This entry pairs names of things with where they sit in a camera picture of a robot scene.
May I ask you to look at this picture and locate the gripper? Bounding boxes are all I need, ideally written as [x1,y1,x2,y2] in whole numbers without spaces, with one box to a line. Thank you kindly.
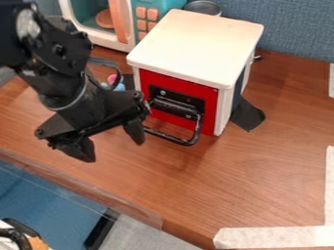
[33,90,153,164]

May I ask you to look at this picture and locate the pink and blue toy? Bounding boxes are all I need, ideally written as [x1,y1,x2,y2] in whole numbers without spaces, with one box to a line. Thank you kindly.
[99,73,128,93]

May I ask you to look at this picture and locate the toy microwave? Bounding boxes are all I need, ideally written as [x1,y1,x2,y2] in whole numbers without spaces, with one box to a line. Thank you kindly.
[57,0,189,54]

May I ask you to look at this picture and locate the white cabinet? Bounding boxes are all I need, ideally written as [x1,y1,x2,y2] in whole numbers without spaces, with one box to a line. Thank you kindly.
[125,8,267,138]

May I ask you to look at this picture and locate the black cloth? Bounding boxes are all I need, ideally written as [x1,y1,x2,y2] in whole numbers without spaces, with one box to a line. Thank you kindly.
[230,95,268,133]

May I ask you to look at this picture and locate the silver pot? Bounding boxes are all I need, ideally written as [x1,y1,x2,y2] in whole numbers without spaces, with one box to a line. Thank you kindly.
[184,0,224,17]

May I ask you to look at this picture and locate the red drawer with black handle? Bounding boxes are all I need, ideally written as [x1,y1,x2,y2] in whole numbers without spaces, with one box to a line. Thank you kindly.
[138,68,220,147]

